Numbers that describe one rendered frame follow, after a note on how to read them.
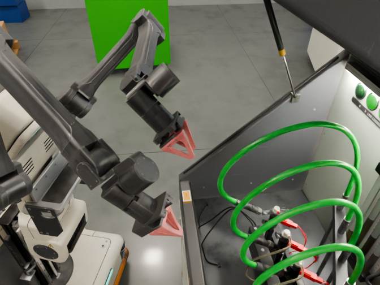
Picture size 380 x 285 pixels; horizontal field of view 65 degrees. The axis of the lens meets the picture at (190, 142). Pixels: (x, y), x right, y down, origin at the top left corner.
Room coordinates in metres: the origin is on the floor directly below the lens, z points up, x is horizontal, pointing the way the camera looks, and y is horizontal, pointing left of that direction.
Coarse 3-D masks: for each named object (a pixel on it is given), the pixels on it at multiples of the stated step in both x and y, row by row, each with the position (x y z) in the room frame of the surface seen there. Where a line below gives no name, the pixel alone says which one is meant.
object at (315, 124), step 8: (280, 128) 0.55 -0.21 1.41; (288, 128) 0.54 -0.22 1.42; (296, 128) 0.54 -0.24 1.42; (336, 128) 0.55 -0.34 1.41; (344, 128) 0.56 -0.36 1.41; (264, 136) 0.54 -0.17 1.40; (272, 136) 0.54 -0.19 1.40; (352, 136) 0.56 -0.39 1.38; (256, 144) 0.53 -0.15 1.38; (352, 144) 0.57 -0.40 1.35; (240, 152) 0.53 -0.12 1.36; (232, 160) 0.53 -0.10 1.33; (224, 168) 0.53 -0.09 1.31; (352, 176) 0.57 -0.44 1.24; (352, 184) 0.57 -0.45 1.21; (224, 192) 0.53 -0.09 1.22; (344, 192) 0.57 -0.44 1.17; (232, 200) 0.53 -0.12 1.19
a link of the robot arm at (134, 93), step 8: (144, 80) 0.62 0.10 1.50; (136, 88) 0.61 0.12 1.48; (144, 88) 0.60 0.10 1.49; (128, 96) 0.60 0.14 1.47; (136, 96) 0.58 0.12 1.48; (144, 96) 0.59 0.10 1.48; (152, 96) 0.60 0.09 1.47; (128, 104) 0.58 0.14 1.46; (136, 104) 0.57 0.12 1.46; (144, 104) 0.57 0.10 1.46; (152, 104) 0.58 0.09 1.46; (136, 112) 0.58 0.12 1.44; (144, 112) 0.57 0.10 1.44
